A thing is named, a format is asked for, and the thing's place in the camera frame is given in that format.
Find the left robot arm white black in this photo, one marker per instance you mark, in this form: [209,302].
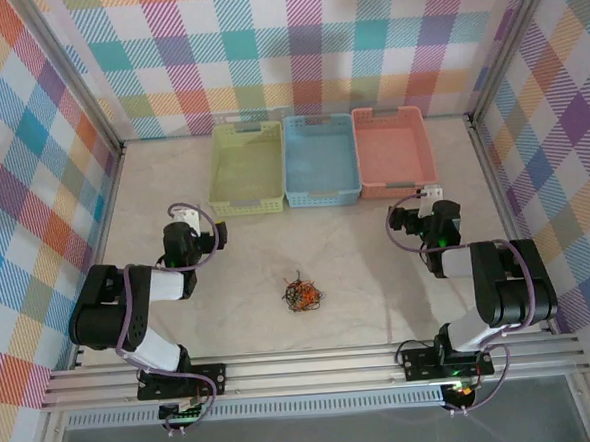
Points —
[100,318]

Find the controller board orange connector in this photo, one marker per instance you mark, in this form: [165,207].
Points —
[463,392]

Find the aluminium frame post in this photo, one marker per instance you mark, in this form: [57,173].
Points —
[70,74]
[507,43]

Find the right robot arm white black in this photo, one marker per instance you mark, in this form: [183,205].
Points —
[519,287]

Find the thin aluminium floor rail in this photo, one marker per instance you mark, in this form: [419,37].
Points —
[169,136]

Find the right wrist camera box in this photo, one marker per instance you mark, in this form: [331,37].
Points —
[433,197]

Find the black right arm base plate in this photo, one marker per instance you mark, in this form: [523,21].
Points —
[419,363]

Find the controller board green terminal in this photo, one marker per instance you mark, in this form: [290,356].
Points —
[184,414]

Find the aluminium side floor rail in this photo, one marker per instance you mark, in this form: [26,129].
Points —
[504,208]
[103,243]

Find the green plastic basket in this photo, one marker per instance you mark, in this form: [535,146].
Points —
[242,169]

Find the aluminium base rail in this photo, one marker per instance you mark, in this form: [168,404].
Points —
[309,368]

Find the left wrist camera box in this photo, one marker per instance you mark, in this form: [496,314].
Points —
[189,220]

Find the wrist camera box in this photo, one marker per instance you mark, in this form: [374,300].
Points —
[433,197]
[189,220]

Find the blue plastic basket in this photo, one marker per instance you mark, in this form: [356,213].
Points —
[321,159]

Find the pink plastic basket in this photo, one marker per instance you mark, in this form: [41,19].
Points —
[395,150]

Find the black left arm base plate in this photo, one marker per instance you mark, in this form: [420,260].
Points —
[209,379]

